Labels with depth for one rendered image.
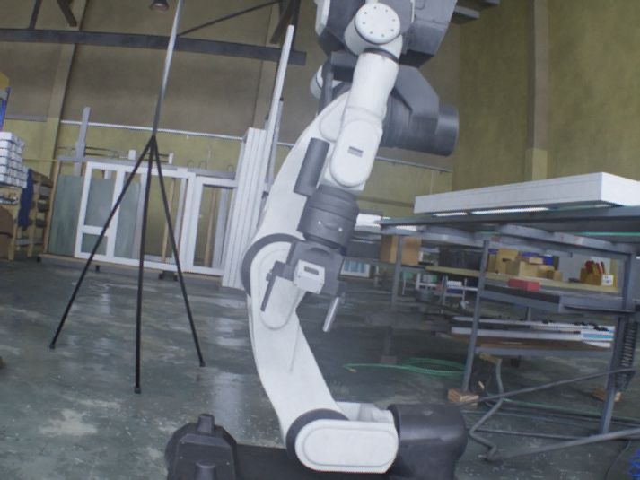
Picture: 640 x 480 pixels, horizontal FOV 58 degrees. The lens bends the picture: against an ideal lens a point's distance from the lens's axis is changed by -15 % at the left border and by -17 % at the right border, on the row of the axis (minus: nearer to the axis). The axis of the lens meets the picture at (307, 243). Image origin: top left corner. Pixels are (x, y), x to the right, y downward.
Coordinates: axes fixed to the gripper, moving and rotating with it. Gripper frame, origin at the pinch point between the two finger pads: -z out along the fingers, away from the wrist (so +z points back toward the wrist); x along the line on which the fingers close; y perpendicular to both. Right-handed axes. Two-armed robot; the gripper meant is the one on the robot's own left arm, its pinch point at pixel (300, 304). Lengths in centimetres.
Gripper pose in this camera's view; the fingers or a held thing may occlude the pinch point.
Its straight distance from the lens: 111.0
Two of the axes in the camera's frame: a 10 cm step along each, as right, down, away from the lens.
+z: 3.1, -9.5, 0.3
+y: 1.4, 0.1, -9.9
